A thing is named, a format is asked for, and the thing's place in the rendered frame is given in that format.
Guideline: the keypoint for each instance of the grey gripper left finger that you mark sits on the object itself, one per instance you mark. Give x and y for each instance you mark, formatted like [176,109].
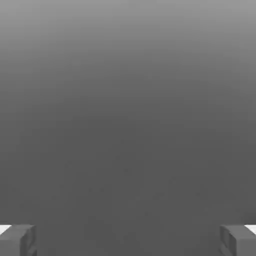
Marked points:
[16,241]

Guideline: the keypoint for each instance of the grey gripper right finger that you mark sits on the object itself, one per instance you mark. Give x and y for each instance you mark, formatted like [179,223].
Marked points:
[240,242]

